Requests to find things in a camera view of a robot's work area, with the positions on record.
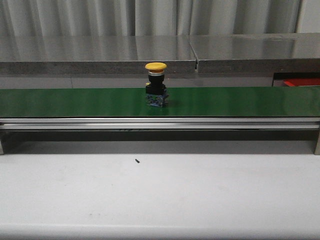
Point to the grey stone slab left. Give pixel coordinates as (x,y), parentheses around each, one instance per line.
(94,55)

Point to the grey curtain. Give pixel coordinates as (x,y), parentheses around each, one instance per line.
(147,17)

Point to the right conveyor support leg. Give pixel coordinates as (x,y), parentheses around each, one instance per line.
(317,145)

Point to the conveyor support leg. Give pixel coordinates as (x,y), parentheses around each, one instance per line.
(317,145)
(4,137)

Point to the green conveyor belt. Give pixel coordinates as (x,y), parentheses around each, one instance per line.
(182,102)

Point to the aluminium conveyor frame rail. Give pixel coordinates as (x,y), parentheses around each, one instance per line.
(160,123)

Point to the red plastic bin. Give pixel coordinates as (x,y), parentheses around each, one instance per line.
(302,82)

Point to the grey stone slab right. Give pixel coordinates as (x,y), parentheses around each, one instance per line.
(257,53)

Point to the left conveyor support leg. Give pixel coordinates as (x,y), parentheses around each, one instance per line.
(4,137)

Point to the grey stone slab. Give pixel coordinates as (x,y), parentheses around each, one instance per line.
(94,55)
(257,53)

